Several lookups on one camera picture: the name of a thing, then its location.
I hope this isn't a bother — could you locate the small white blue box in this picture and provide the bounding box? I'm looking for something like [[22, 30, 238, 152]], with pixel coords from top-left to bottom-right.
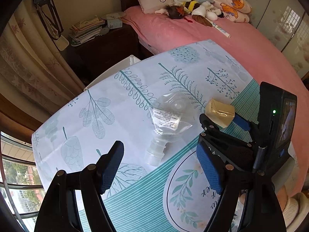
[[106, 18, 123, 28]]

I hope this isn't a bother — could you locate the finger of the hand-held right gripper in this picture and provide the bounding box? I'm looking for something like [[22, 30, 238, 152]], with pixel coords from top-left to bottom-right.
[[198, 113, 254, 168], [232, 114, 261, 148]]

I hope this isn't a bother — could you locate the person's right hand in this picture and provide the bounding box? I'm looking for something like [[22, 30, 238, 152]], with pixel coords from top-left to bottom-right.
[[273, 171, 294, 199]]

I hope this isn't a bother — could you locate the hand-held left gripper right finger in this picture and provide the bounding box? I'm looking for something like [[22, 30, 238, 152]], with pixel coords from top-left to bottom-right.
[[196, 144, 288, 232]]

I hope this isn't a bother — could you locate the stack of books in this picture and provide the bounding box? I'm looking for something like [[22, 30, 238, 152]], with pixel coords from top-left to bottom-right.
[[70, 16, 107, 47]]

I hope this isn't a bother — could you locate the white hanging bag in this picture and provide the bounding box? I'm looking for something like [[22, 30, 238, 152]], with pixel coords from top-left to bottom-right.
[[54, 35, 70, 51]]

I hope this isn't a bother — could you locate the beige block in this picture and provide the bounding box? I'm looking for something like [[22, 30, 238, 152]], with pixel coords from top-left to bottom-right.
[[205, 98, 236, 128]]

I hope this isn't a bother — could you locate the plant print tablecloth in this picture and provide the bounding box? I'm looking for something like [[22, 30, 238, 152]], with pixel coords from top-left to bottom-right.
[[31, 39, 297, 232]]

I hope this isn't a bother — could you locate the bee plush toy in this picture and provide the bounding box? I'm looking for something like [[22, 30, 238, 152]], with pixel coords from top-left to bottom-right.
[[182, 0, 207, 17]]

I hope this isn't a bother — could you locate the glass door wardrobe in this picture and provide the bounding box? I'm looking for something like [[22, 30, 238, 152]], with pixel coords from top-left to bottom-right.
[[241, 0, 309, 78]]

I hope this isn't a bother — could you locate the white marker pen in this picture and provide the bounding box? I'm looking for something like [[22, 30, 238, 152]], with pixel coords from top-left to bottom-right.
[[211, 22, 231, 38]]

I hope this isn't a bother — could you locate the floral beige curtain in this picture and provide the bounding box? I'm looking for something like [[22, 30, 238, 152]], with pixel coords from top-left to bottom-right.
[[0, 0, 87, 136]]

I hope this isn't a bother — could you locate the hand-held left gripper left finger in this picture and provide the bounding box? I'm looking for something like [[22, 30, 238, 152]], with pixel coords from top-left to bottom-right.
[[34, 140, 125, 232]]

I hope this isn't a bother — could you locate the white ribbed object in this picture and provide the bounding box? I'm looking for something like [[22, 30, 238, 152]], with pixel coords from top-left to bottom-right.
[[281, 193, 308, 225]]

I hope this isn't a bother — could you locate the brown feather toy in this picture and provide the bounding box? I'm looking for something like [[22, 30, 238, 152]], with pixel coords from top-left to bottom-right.
[[156, 4, 191, 20]]

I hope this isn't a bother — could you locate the window with grille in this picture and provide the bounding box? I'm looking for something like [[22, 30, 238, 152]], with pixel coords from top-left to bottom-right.
[[0, 130, 46, 232]]

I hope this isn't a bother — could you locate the clear plastic pouch with nozzle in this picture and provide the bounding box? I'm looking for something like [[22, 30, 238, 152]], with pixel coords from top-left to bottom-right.
[[145, 93, 196, 167]]

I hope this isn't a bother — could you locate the pink bed sheet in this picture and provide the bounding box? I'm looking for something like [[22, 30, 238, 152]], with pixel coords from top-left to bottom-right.
[[123, 5, 309, 199]]

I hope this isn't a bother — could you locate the bear print rolled quilt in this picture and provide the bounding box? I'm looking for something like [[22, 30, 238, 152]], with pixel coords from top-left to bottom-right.
[[204, 0, 253, 23]]

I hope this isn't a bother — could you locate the dark wooden nightstand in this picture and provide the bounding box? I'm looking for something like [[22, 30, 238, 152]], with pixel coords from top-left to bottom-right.
[[68, 24, 140, 85]]

